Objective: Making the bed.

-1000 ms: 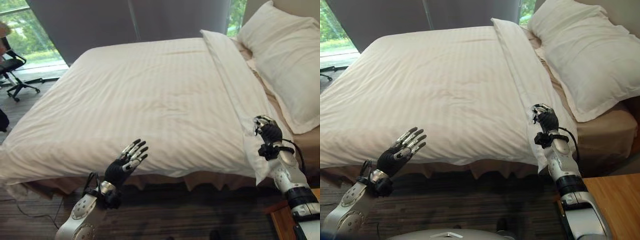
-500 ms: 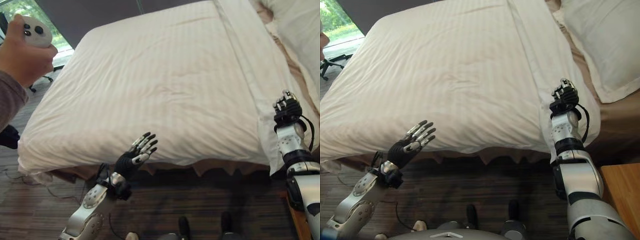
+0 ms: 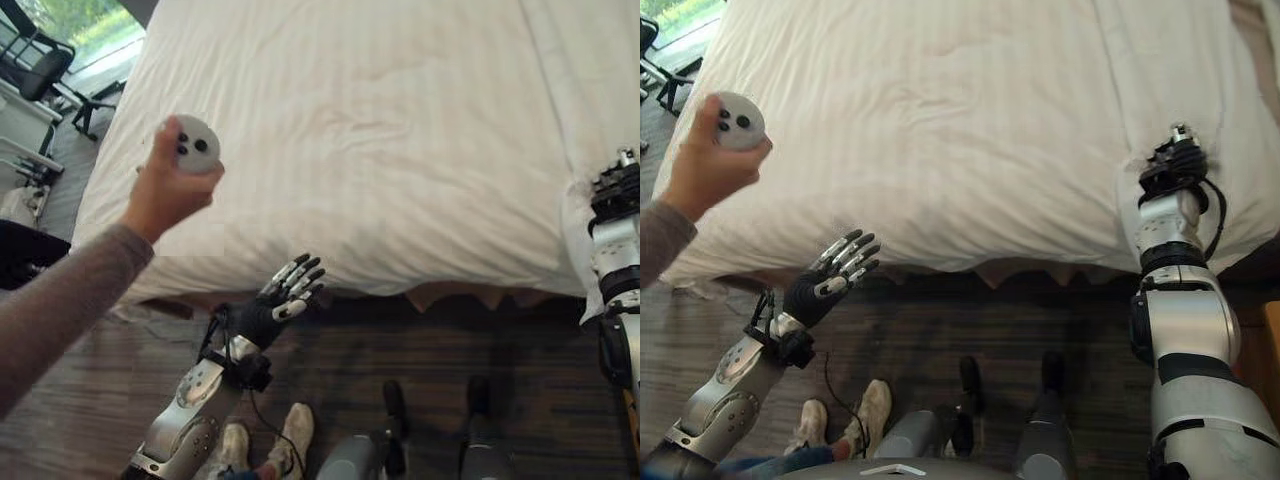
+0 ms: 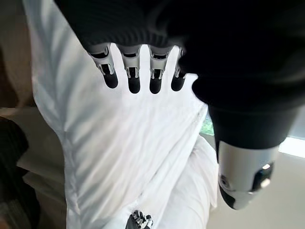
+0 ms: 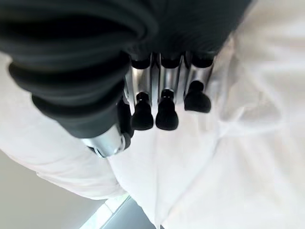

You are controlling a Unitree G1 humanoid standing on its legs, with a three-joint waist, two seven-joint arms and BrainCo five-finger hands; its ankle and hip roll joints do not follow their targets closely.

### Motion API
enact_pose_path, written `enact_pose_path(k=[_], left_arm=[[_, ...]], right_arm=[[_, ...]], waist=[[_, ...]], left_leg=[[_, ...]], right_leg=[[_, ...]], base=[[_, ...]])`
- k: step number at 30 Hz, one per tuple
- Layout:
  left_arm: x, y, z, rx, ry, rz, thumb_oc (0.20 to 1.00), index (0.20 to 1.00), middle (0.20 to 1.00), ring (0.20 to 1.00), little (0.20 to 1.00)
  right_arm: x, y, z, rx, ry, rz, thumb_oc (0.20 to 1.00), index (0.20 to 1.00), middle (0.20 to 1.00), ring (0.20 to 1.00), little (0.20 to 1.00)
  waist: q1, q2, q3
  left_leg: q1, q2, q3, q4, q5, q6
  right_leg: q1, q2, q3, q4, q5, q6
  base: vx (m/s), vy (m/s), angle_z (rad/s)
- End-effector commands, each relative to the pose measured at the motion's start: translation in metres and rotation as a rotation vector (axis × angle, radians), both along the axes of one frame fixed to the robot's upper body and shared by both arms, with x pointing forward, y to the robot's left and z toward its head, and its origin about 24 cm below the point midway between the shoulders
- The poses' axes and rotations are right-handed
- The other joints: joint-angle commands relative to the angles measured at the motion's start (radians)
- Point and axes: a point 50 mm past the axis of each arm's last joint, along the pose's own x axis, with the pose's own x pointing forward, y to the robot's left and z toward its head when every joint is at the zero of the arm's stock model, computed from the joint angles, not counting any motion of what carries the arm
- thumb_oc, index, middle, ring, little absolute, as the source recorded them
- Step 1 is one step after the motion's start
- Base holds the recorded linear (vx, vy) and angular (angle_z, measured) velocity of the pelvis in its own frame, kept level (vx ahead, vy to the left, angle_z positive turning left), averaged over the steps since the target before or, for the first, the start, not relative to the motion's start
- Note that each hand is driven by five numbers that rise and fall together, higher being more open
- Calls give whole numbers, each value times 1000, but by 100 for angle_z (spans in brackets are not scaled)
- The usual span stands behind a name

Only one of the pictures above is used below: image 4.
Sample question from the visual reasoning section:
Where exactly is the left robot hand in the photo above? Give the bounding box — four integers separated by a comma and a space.
53, 0, 305, 204

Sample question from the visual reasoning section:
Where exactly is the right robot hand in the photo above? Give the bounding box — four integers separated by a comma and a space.
126, 209, 154, 229

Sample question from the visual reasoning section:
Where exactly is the white duvet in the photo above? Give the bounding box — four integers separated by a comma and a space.
22, 0, 221, 229

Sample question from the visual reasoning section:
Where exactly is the dark ribbed cloth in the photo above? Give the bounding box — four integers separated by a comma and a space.
0, 116, 41, 229

